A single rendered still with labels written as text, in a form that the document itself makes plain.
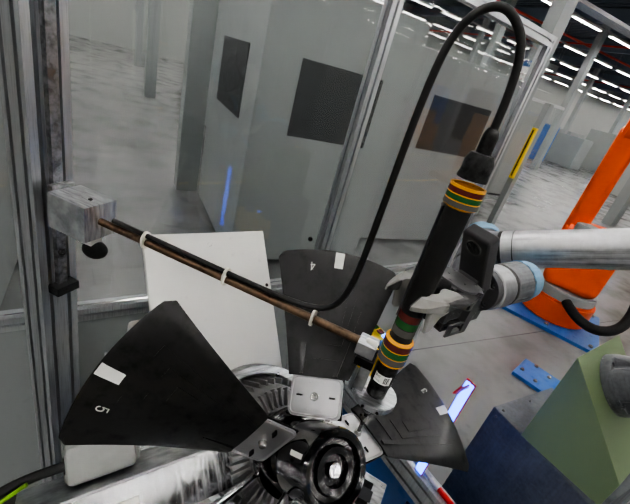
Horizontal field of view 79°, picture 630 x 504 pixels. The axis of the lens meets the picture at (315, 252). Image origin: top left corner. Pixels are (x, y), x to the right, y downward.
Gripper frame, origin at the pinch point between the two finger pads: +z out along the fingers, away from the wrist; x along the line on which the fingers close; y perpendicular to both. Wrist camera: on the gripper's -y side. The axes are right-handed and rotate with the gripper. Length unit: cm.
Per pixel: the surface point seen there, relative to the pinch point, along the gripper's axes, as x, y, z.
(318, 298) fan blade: 16.7, 13.3, -0.7
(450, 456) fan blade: -9.4, 34.9, -21.7
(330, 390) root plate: 4.4, 22.7, 2.0
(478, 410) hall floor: 37, 148, -189
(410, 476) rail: 0, 66, -38
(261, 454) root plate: 3.0, 30.7, 13.7
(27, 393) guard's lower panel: 70, 78, 44
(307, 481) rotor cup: -5.2, 26.7, 11.4
